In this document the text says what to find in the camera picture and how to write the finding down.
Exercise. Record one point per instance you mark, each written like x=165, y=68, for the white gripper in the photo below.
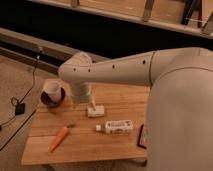
x=81, y=93

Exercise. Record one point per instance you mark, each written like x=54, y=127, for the white eraser block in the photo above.
x=97, y=112

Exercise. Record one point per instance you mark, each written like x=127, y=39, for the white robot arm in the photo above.
x=180, y=103

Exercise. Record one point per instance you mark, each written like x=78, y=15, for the white ceramic cup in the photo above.
x=53, y=90

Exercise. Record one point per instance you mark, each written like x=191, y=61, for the orange carrot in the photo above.
x=63, y=132

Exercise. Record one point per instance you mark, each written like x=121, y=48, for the wooden board table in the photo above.
x=83, y=143

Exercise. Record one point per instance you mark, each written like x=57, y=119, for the white glue bottle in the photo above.
x=115, y=127

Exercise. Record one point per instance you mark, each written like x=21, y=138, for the black power adapter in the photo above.
x=20, y=109

